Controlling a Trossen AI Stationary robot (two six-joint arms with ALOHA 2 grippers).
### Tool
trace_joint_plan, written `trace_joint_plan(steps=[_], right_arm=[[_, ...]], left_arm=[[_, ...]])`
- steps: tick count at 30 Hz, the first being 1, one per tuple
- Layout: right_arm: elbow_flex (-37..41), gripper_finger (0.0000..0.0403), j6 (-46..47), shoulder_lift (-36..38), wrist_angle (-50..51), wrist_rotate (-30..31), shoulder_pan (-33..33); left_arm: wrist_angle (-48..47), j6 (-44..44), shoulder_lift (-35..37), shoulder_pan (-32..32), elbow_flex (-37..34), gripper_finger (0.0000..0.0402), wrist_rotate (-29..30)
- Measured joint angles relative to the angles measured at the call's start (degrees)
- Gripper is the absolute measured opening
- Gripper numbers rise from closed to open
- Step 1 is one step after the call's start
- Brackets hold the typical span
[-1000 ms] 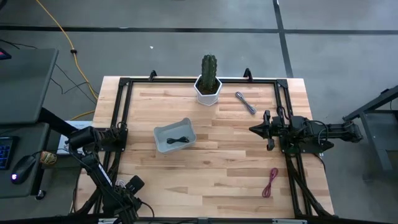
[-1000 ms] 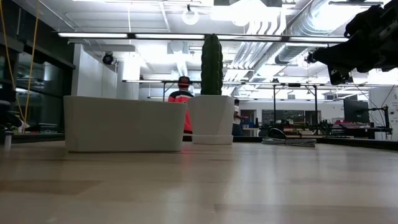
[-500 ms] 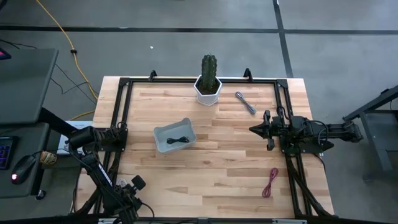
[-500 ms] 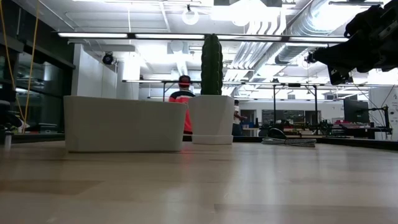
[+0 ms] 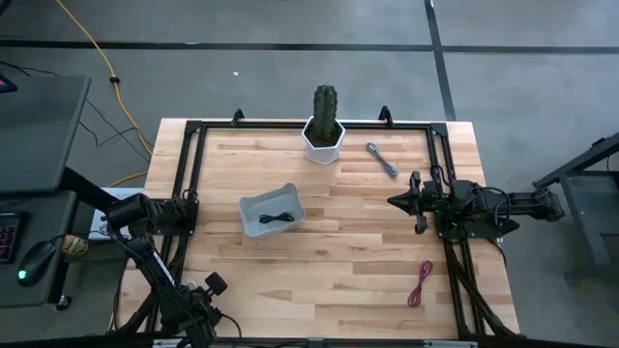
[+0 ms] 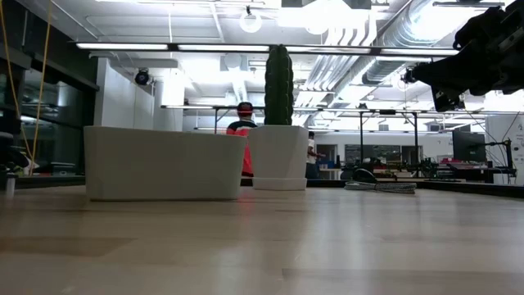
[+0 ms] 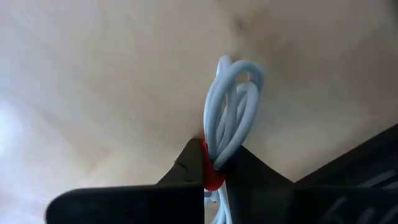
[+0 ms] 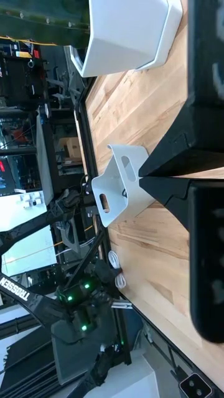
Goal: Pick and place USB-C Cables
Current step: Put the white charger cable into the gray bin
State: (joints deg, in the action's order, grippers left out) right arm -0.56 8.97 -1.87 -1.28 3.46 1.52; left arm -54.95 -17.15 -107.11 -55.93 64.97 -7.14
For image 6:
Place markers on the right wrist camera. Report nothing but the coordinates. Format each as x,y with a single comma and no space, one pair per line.
446,100

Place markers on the white hexagonal plant pot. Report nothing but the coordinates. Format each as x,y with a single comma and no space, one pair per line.
278,151

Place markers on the cluttered background workbench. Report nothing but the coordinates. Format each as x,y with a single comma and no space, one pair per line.
409,168

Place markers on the ceiling-hung black camera cluster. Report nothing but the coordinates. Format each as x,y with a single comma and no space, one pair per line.
407,77

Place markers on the black monitor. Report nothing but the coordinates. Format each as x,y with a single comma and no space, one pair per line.
468,145

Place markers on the green cactus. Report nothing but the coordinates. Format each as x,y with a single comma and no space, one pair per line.
278,82

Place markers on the silver ventilation duct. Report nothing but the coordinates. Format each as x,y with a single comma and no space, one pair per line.
380,71

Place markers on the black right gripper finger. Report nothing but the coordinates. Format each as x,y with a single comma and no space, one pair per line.
462,73

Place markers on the person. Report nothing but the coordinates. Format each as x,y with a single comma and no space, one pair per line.
241,127
312,151

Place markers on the black dome ceiling camera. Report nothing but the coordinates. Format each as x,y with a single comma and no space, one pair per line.
142,77

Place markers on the small white cylinder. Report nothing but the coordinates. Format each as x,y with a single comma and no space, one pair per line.
10,184

